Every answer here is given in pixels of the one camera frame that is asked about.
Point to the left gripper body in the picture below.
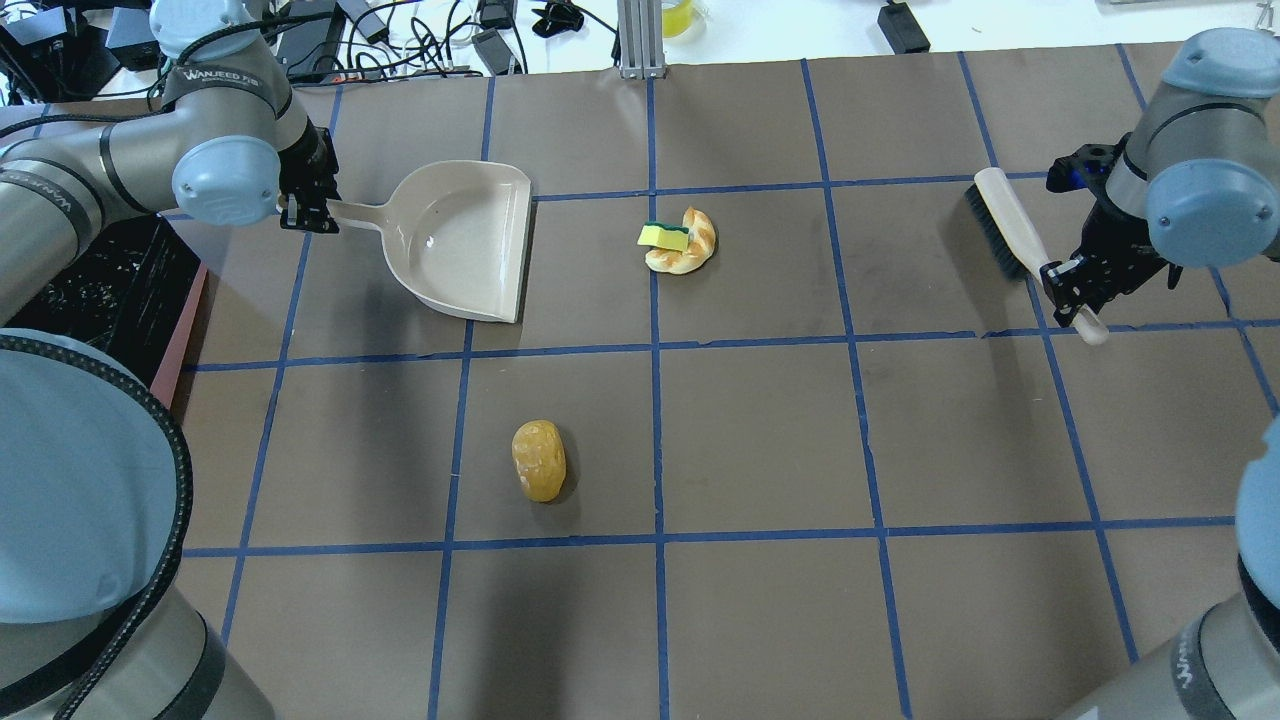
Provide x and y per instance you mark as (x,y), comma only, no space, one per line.
(307,170)

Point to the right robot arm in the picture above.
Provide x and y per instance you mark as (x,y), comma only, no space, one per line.
(1171,414)

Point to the braided croissant bread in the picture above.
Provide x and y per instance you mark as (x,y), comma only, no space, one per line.
(703,243)

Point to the yellow tape roll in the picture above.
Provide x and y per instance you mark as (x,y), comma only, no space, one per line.
(680,18)

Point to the beige plastic dustpan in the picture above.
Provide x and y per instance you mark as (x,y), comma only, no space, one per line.
(456,235)

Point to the yellow green sponge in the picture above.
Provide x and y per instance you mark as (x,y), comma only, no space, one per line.
(656,235)

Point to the aluminium frame post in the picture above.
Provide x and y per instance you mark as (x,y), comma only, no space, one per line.
(640,40)

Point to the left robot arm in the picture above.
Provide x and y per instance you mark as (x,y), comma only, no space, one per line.
(98,482)

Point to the black-lined trash bin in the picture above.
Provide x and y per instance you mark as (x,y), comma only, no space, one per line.
(133,295)

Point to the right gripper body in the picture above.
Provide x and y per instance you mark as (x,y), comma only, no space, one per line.
(1122,243)

